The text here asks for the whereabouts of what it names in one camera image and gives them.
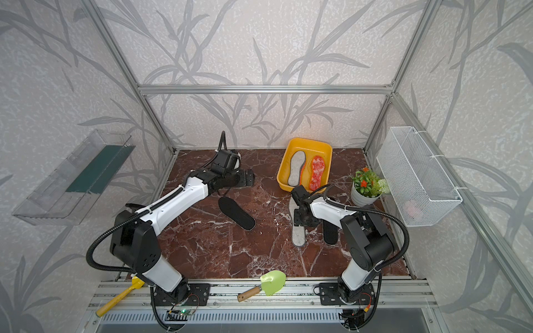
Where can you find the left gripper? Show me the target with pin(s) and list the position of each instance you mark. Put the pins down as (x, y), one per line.
(243, 182)

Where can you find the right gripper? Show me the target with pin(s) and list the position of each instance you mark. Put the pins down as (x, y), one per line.
(310, 224)

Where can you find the grey insole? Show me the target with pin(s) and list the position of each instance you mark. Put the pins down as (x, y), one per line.
(297, 164)
(298, 232)

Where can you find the black insole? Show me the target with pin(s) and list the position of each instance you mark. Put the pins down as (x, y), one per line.
(330, 233)
(231, 209)

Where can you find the red insole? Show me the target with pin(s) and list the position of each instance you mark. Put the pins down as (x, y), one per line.
(318, 166)

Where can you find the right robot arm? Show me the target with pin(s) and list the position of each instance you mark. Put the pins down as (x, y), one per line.
(375, 239)

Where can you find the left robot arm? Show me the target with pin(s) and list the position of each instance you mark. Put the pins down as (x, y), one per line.
(135, 235)

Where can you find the yellow plastic storage box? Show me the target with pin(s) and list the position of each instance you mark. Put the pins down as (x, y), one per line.
(311, 148)

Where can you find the potted artificial plant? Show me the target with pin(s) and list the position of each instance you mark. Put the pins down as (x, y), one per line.
(367, 187)

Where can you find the green garden trowel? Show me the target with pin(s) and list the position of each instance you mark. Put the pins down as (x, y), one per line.
(270, 283)

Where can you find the green circuit board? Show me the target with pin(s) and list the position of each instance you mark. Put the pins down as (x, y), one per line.
(179, 315)

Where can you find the yellow plastic spatula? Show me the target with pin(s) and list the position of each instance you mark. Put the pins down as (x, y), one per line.
(136, 283)

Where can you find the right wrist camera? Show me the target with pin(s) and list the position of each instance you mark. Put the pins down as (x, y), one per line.
(299, 194)

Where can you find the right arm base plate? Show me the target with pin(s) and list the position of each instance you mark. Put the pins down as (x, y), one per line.
(334, 293)

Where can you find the white wire basket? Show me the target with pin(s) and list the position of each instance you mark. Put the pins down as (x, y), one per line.
(423, 192)

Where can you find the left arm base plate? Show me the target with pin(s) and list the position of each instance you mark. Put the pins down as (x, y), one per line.
(195, 294)

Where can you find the clear plastic wall shelf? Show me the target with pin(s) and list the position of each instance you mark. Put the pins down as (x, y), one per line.
(66, 196)

